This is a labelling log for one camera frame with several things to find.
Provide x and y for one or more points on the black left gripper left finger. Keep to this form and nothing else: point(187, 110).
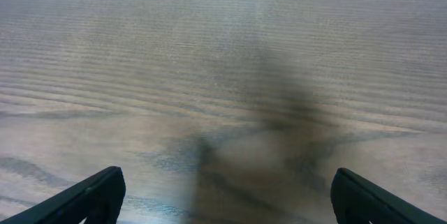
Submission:
point(95, 200)

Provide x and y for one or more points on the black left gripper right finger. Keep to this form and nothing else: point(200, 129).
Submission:
point(356, 200)

